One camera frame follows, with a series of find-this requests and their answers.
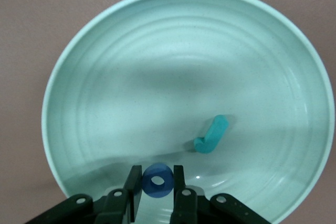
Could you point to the teal foam letter r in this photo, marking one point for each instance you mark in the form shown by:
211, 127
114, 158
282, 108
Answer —
212, 137

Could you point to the blue foam letter o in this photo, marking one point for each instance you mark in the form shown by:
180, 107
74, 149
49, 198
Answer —
168, 182

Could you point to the green round plate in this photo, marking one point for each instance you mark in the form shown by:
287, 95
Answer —
168, 51

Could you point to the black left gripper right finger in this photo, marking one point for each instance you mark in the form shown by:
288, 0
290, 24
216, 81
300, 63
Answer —
189, 208

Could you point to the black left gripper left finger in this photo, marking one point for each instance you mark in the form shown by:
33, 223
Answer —
110, 208

